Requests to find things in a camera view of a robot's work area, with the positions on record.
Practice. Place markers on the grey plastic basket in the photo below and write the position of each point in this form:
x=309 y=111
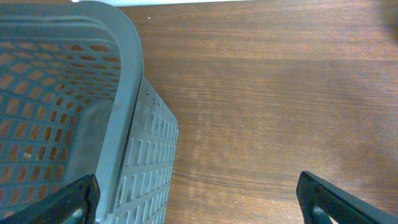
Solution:
x=75 y=101

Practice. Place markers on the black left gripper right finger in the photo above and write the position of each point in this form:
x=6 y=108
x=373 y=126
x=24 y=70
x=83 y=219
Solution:
x=323 y=202

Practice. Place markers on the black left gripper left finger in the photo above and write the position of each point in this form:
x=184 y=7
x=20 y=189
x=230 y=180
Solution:
x=74 y=203

